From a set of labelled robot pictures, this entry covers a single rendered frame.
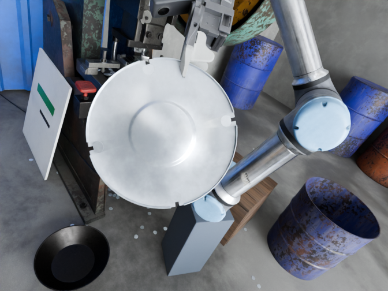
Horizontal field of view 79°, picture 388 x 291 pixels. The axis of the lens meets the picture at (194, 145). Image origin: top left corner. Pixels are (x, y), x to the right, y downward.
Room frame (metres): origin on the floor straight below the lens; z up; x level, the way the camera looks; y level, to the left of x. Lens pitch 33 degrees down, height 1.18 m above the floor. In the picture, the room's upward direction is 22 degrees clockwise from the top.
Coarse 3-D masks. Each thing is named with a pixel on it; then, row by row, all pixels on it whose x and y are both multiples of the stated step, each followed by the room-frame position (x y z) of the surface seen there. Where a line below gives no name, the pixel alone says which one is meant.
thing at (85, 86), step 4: (76, 84) 0.73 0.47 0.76; (80, 84) 0.73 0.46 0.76; (84, 84) 0.74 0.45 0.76; (88, 84) 0.76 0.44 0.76; (92, 84) 0.77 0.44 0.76; (80, 88) 0.71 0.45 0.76; (84, 88) 0.72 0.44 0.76; (88, 88) 0.73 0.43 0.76; (92, 88) 0.74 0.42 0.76; (84, 92) 0.71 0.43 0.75; (88, 92) 0.73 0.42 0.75; (92, 92) 0.74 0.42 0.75
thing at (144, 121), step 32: (160, 64) 0.44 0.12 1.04; (192, 64) 0.45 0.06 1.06; (96, 96) 0.38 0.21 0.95; (128, 96) 0.40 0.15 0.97; (160, 96) 0.41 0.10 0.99; (192, 96) 0.43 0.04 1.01; (224, 96) 0.44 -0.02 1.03; (96, 128) 0.36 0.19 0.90; (128, 128) 0.37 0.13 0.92; (160, 128) 0.38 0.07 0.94; (192, 128) 0.39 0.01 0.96; (224, 128) 0.41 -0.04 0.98; (96, 160) 0.33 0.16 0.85; (128, 160) 0.34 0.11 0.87; (160, 160) 0.35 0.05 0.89; (192, 160) 0.37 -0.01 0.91; (224, 160) 0.38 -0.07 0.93; (128, 192) 0.31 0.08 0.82; (160, 192) 0.32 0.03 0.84; (192, 192) 0.34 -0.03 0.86
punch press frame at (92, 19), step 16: (64, 0) 1.24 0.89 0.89; (80, 0) 1.12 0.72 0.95; (96, 0) 1.14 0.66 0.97; (112, 0) 1.53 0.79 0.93; (80, 16) 1.11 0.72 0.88; (96, 16) 1.14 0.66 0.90; (112, 16) 1.52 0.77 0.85; (80, 32) 1.11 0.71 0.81; (96, 32) 1.15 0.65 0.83; (80, 48) 1.10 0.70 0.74; (96, 48) 1.15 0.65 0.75; (128, 48) 1.37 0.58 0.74
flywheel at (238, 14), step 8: (240, 0) 1.32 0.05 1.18; (248, 0) 1.25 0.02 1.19; (256, 0) 1.23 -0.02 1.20; (240, 8) 1.27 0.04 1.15; (248, 8) 1.24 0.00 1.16; (256, 8) 1.24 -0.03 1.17; (184, 16) 1.48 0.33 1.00; (240, 16) 1.26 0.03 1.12; (248, 16) 1.26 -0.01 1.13; (232, 24) 1.27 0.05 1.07; (240, 24) 1.29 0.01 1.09
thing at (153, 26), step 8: (144, 8) 1.06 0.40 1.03; (128, 16) 1.08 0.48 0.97; (144, 16) 1.05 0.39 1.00; (128, 24) 1.08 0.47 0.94; (136, 24) 1.04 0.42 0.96; (144, 24) 1.05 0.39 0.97; (152, 24) 1.08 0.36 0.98; (160, 24) 1.13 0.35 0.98; (128, 32) 1.07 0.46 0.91; (136, 32) 1.04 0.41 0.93; (144, 32) 1.05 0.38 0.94; (152, 32) 1.07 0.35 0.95; (160, 32) 1.10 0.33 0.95; (136, 40) 1.05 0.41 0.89; (144, 40) 1.05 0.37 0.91; (152, 40) 1.08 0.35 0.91; (160, 40) 1.11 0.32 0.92
